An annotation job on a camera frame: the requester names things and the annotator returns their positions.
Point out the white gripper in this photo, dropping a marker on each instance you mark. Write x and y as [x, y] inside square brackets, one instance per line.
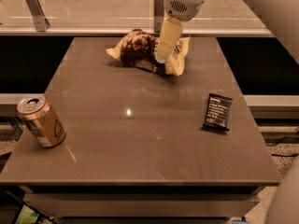
[184, 7]

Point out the brown chip bag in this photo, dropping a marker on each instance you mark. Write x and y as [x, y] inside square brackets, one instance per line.
[138, 49]

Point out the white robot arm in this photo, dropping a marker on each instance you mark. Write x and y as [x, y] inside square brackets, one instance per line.
[281, 17]

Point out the orange soda can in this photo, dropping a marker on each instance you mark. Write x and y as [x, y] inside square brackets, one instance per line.
[41, 120]

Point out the black snack bar wrapper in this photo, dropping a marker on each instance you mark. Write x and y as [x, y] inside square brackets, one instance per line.
[217, 112]

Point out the green object under table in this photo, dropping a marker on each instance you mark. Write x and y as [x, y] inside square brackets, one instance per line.
[27, 216]

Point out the middle metal railing bracket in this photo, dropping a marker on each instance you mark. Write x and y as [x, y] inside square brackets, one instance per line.
[158, 15]

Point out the metal railing bracket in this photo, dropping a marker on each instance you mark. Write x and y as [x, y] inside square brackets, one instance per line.
[40, 21]
[158, 15]

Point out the left metal railing bracket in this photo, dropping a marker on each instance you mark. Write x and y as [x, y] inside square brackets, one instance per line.
[40, 21]

